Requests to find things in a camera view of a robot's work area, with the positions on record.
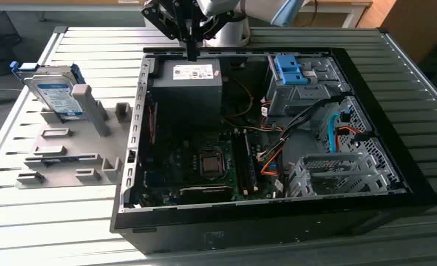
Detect thin yellow wire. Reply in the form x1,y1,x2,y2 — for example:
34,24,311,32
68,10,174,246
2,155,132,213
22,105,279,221
221,78,254,120

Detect green motherboard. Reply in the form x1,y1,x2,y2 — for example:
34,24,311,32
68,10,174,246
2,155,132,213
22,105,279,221
140,127,278,207

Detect red power wire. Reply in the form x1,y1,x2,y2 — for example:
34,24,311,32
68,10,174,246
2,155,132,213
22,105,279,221
334,126,374,152

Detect long white-framed wooden desk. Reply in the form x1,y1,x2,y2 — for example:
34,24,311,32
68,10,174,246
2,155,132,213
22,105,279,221
0,0,156,28

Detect grey optical drive cage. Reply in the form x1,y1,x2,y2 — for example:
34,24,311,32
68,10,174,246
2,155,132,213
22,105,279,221
265,54,351,119

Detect metal disk bay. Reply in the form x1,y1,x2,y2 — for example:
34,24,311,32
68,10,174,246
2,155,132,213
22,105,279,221
286,151,393,197

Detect orange wire bundle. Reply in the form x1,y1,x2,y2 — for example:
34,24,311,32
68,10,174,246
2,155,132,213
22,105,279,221
257,144,283,178

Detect short white-framed wooden desk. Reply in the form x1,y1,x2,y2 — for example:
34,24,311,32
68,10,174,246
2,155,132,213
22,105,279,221
298,0,374,28

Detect spare RAM stick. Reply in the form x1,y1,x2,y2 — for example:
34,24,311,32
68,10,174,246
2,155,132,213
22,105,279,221
40,156,84,165

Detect grey power supply unit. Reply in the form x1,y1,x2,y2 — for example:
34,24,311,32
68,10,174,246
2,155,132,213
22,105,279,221
149,57,225,131

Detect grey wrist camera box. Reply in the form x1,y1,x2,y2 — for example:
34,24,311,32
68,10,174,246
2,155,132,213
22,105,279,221
197,0,238,17

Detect black PC case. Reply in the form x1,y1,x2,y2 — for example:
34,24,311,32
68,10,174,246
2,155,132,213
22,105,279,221
109,46,437,255

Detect CPU socket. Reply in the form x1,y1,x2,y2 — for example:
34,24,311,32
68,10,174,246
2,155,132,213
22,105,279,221
197,149,229,181

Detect blue data wire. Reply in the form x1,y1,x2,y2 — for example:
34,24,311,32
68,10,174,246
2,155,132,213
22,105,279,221
327,111,346,154

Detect blue plastic drive latch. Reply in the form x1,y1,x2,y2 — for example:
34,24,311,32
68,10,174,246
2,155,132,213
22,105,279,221
274,55,310,85

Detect grey parts rack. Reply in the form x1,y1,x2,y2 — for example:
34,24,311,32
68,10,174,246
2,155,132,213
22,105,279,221
14,84,133,191

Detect hard disk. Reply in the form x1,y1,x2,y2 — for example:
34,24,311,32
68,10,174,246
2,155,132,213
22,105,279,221
9,62,88,121

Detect black graphics card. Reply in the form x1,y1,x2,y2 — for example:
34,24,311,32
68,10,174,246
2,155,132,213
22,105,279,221
178,185,234,203

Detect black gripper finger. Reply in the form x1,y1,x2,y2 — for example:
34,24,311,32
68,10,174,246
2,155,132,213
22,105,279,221
190,13,241,62
140,2,193,62

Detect black mesh waste bin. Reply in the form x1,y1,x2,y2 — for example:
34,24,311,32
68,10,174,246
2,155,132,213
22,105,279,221
0,11,22,76

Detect black cable bundle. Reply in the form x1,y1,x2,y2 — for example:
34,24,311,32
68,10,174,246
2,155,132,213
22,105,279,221
275,95,343,142

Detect brown wooden cabinet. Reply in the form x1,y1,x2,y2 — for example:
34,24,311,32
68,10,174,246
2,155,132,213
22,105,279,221
381,0,437,65

